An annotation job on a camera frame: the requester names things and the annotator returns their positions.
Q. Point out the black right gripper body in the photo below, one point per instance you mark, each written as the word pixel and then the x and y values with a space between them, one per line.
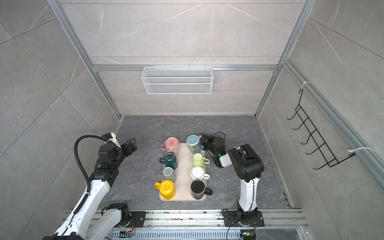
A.
pixel 209 144

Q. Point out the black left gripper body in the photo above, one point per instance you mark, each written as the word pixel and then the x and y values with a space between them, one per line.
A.
pixel 125 151

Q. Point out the light green mug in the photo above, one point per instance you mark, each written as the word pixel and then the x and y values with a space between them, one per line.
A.
pixel 200 161

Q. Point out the blue mug yellow inside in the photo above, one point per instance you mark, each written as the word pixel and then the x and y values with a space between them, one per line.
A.
pixel 194 144

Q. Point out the pink ghost print mug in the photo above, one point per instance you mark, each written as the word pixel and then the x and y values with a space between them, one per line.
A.
pixel 171 145

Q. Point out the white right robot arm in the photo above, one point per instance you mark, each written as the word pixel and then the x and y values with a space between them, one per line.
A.
pixel 248 167

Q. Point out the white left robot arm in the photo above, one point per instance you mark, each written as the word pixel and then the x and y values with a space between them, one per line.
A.
pixel 90 186

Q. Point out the white mug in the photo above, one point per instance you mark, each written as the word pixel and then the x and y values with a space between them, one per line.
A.
pixel 198 173

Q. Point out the dark green mug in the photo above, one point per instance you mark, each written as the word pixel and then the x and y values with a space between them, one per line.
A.
pixel 169 160

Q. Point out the black mug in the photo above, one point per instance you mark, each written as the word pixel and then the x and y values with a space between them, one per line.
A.
pixel 199 189

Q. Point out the grey mug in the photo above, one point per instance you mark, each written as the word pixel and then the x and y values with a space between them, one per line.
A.
pixel 168 173

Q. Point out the beige plastic tray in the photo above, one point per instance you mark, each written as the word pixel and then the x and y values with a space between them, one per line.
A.
pixel 184 179

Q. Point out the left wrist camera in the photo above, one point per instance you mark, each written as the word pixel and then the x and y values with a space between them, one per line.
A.
pixel 114 140

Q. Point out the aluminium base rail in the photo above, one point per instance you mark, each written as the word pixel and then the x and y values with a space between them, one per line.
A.
pixel 188 225

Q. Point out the white wire mesh basket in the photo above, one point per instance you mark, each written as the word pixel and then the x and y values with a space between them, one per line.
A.
pixel 178 80

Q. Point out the black wire hook rack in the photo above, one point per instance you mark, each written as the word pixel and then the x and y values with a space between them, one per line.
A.
pixel 315 136

